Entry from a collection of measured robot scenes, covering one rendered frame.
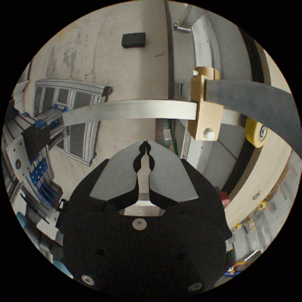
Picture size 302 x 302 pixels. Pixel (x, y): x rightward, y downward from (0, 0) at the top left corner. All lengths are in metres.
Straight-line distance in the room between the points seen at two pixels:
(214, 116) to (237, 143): 0.24
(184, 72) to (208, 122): 0.20
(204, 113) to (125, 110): 0.13
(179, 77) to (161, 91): 0.70
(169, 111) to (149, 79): 0.87
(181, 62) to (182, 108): 0.21
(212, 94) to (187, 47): 0.25
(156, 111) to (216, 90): 0.10
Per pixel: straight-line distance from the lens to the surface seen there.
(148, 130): 1.10
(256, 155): 0.32
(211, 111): 0.19
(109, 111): 0.19
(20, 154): 0.41
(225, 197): 0.34
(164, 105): 0.17
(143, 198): 0.32
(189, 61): 0.36
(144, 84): 1.03
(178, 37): 0.40
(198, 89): 0.19
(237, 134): 0.41
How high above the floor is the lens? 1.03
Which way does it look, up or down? 59 degrees down
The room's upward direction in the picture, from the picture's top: 178 degrees clockwise
